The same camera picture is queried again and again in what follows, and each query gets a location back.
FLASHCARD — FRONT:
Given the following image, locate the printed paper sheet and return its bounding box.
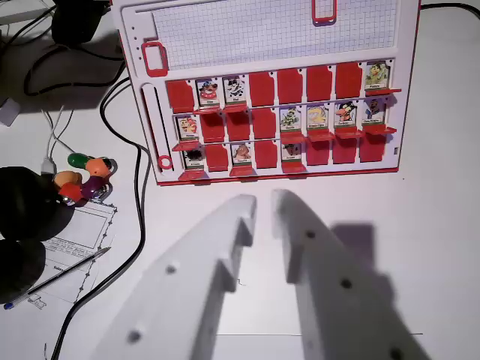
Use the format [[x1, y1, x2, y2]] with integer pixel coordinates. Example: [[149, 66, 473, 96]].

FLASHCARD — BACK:
[[22, 198, 118, 313]]

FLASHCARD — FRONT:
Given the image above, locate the clear ballpoint pen blue cap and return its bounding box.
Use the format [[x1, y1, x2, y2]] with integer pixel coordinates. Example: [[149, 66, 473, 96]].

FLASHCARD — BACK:
[[3, 246, 113, 311]]

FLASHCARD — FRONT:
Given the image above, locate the colourful plastic bead toy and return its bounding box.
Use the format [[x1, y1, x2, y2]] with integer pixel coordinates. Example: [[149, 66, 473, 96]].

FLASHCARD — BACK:
[[52, 152, 118, 208]]

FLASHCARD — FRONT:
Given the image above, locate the black rounded padded object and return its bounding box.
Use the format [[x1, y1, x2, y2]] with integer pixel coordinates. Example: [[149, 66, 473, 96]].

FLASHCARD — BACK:
[[0, 238, 47, 305], [0, 166, 77, 243]]

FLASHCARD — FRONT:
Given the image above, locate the small white adapter block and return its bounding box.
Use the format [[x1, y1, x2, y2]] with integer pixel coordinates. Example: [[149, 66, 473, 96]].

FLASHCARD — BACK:
[[0, 98, 20, 128]]

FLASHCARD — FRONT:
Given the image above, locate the red and white game board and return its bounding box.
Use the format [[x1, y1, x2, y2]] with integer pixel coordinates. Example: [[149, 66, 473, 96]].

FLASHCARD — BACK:
[[111, 0, 423, 188]]

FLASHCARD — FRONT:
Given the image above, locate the black box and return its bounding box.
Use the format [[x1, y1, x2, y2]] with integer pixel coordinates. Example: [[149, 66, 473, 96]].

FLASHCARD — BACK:
[[50, 0, 113, 44]]

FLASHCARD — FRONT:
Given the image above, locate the thick black cable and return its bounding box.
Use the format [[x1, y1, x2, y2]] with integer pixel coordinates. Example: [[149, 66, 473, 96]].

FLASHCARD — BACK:
[[99, 76, 153, 155], [50, 144, 148, 360]]

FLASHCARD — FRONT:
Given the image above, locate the white cable with plug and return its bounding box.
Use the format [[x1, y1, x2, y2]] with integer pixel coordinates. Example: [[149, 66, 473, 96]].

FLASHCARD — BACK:
[[40, 109, 58, 176]]

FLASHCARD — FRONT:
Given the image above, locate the thin black looped cable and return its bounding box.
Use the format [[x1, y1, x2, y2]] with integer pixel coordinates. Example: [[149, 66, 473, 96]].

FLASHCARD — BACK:
[[23, 43, 127, 98]]

